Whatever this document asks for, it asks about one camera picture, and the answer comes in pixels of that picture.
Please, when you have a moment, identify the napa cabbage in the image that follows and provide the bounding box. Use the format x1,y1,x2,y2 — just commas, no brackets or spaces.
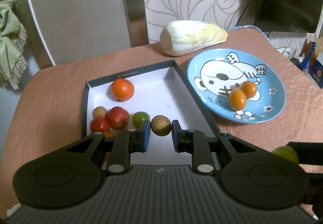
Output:
160,20,228,56

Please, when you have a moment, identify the blue glass bottle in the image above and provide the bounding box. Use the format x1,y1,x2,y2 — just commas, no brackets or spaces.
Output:
299,42,317,74

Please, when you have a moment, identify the grey upholstered chair back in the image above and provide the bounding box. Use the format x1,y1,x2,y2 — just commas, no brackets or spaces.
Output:
14,0,148,68

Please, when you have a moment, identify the green fringed curtain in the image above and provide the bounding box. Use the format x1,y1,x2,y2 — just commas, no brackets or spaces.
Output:
0,0,28,90

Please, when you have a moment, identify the large orange tangerine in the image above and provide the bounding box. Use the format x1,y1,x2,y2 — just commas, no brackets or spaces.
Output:
112,78,135,101

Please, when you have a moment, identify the blue cartoon bear plate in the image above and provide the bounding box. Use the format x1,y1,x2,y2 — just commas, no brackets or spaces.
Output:
187,48,286,124

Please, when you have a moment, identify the brown round longan fruit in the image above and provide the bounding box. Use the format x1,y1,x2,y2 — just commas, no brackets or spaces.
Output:
151,115,172,137

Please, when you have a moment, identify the round green tomato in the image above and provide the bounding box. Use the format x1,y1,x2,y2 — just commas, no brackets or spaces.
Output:
132,111,150,129

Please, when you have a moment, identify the small red apple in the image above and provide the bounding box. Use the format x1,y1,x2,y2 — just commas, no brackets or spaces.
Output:
90,118,110,132

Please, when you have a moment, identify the shallow black-rimmed white box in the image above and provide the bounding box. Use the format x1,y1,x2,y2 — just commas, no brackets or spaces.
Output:
81,61,218,174

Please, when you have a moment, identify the small brown longan fruit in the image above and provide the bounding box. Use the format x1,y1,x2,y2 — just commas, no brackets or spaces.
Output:
92,107,107,119

